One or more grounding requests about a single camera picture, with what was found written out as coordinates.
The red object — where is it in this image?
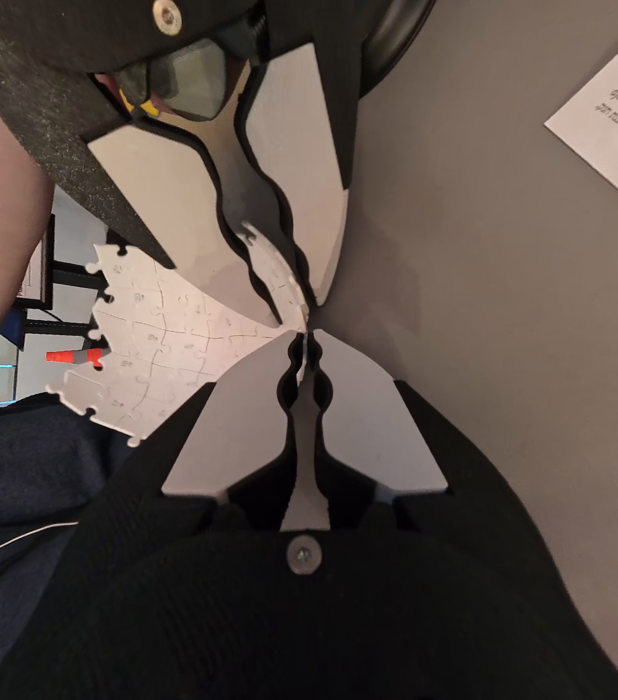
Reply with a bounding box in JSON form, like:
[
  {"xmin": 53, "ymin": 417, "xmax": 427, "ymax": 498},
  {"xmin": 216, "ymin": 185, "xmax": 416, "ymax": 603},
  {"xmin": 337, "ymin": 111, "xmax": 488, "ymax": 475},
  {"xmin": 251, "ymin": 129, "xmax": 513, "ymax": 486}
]
[{"xmin": 46, "ymin": 347, "xmax": 108, "ymax": 368}]

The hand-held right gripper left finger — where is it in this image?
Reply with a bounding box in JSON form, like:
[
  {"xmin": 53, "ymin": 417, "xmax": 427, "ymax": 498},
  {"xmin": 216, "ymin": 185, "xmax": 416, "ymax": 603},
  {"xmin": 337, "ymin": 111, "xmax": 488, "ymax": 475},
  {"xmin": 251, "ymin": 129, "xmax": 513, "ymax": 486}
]
[{"xmin": 163, "ymin": 332, "xmax": 304, "ymax": 502}]

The white instruction leaflet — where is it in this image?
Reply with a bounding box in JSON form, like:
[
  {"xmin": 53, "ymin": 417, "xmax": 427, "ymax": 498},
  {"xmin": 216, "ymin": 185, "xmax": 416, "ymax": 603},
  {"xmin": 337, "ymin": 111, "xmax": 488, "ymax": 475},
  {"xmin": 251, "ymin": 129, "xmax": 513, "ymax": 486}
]
[{"xmin": 544, "ymin": 16, "xmax": 618, "ymax": 227}]

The assembled white puzzle section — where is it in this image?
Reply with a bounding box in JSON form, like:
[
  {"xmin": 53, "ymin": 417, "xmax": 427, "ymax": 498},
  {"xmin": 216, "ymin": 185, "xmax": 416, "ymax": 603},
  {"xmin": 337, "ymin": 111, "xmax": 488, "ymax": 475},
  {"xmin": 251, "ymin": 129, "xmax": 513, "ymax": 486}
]
[{"xmin": 46, "ymin": 219, "xmax": 312, "ymax": 448}]

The black round ball stand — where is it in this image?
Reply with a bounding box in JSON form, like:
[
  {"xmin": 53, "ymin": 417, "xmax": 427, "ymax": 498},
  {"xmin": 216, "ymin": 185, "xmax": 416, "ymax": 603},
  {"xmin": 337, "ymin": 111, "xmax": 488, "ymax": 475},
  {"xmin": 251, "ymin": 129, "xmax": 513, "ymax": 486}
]
[{"xmin": 359, "ymin": 0, "xmax": 439, "ymax": 99}]

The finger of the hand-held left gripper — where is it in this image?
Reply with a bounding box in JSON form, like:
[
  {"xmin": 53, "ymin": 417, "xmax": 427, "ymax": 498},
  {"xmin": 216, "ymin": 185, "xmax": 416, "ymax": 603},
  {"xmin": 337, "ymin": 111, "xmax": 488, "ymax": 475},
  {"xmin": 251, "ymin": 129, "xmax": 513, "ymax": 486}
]
[
  {"xmin": 244, "ymin": 42, "xmax": 354, "ymax": 309},
  {"xmin": 86, "ymin": 121, "xmax": 301, "ymax": 329}
]

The person's left forearm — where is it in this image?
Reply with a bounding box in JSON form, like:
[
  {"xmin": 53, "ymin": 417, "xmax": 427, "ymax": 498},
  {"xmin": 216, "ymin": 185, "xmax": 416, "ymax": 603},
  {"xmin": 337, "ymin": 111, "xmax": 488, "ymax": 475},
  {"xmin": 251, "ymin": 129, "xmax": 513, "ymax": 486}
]
[{"xmin": 0, "ymin": 101, "xmax": 58, "ymax": 375}]

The white drawstring cord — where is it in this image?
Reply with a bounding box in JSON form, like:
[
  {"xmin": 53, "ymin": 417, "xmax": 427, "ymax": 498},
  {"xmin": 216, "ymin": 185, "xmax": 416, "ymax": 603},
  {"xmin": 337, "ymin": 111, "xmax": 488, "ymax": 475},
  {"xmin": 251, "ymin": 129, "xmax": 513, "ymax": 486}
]
[{"xmin": 0, "ymin": 522, "xmax": 80, "ymax": 569}]

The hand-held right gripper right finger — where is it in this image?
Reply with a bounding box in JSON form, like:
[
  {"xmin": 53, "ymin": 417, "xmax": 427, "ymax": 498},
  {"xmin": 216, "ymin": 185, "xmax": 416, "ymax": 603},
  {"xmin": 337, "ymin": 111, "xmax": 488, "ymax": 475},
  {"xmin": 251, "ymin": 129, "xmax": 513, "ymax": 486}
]
[{"xmin": 309, "ymin": 328, "xmax": 450, "ymax": 502}]

